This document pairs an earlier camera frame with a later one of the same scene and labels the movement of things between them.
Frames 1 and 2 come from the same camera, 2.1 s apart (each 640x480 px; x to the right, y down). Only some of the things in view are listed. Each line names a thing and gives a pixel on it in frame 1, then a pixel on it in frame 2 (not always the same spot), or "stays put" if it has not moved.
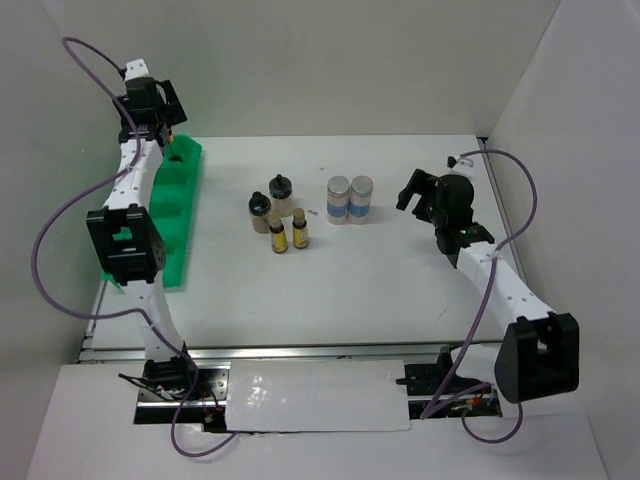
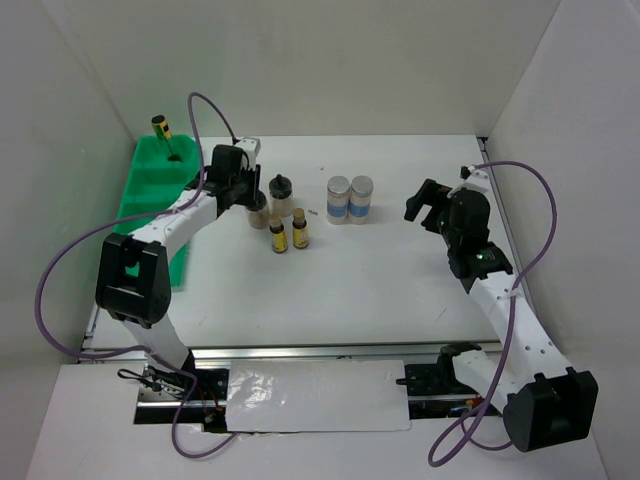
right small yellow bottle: (300, 233) stays put
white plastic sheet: (317, 395) stays put
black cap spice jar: (259, 207) stays put
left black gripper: (127, 118) -> (252, 178)
